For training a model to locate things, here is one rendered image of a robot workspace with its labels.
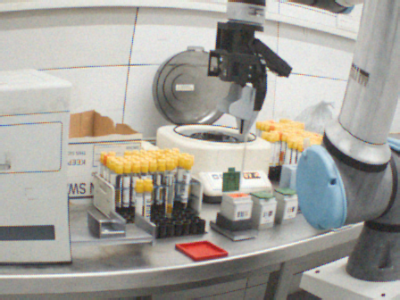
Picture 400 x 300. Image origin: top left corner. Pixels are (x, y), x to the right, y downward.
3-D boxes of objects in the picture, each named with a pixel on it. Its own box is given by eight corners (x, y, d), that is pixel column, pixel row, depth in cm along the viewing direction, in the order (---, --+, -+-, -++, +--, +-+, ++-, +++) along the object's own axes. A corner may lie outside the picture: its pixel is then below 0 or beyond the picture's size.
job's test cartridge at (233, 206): (231, 230, 111) (236, 199, 109) (218, 222, 114) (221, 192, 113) (248, 228, 113) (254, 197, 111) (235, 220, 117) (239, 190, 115)
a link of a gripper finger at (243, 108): (220, 135, 106) (225, 83, 104) (248, 134, 109) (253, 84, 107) (230, 138, 104) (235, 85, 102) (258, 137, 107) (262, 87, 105)
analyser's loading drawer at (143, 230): (52, 252, 86) (49, 224, 85) (41, 237, 91) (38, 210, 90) (155, 246, 97) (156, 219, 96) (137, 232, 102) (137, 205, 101)
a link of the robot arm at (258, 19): (251, 5, 108) (275, 8, 101) (249, 25, 109) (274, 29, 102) (219, 1, 104) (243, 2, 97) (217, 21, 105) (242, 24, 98)
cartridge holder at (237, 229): (233, 241, 109) (236, 224, 108) (208, 226, 116) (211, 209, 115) (256, 237, 111) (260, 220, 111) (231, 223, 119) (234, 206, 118)
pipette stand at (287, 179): (288, 214, 127) (295, 170, 124) (271, 205, 133) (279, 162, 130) (320, 209, 131) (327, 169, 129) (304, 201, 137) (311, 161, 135)
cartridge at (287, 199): (281, 225, 119) (287, 195, 118) (268, 219, 123) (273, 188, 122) (295, 221, 122) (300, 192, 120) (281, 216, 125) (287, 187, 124)
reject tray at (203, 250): (195, 261, 97) (195, 257, 97) (174, 247, 103) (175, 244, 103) (228, 255, 101) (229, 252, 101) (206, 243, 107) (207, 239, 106)
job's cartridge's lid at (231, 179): (224, 168, 112) (222, 167, 113) (222, 193, 113) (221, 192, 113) (241, 167, 114) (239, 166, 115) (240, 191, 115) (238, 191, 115)
